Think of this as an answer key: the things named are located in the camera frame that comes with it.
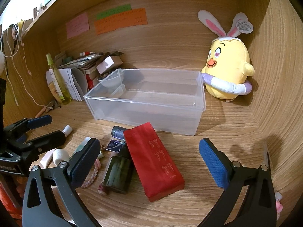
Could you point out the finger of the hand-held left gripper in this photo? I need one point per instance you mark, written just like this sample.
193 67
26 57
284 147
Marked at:
47 140
39 121

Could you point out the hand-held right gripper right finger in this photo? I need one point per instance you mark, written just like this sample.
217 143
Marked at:
213 163

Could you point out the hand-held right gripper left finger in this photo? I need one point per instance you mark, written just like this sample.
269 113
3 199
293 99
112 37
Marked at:
85 160

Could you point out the teal tube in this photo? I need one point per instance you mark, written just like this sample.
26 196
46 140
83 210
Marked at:
81 146

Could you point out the white tape roll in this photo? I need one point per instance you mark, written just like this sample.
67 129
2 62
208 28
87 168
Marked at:
60 157

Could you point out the pink tube with white cap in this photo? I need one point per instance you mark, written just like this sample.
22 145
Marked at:
67 130

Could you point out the small dark purple sachet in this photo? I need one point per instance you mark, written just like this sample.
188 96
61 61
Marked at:
114 146

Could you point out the dark green glass bottle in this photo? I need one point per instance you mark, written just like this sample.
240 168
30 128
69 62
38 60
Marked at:
118 175

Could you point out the purple bottle with dark cap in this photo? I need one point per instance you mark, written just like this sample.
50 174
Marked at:
117 132

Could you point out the red foil packet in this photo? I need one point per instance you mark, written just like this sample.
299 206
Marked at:
153 160

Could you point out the clear plastic storage bin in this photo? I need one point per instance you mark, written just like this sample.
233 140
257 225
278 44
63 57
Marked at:
146 113

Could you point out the wooden clothespins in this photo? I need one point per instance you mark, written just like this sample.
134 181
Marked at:
51 105

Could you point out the small red vial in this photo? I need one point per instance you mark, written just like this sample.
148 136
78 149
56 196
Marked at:
102 188

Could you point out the yellow-green spray bottle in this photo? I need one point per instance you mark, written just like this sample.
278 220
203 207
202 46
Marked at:
62 92

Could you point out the face print packet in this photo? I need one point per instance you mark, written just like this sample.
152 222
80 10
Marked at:
52 85

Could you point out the orange cloth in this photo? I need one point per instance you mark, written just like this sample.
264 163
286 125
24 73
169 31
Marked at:
7 201

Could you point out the white folded paper envelopes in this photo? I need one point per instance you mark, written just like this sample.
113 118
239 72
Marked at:
71 85

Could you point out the red box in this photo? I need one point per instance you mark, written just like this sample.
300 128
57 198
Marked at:
91 82

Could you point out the pink white item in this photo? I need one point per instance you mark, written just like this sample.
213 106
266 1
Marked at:
278 208

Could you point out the clear plastic bowl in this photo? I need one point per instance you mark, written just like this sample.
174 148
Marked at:
111 81

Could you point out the red white marker pen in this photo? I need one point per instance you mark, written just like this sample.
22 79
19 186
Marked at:
86 53

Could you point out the small pink white box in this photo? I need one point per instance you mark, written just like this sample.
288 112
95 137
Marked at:
109 63

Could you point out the pink sticky note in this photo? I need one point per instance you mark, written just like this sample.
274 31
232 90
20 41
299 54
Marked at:
77 26

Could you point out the yellow chick plush toy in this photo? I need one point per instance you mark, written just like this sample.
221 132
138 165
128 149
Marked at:
227 59

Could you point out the orange sticky note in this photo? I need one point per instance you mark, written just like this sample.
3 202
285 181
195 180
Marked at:
118 23

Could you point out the green sticky note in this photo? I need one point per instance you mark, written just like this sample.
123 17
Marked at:
111 11

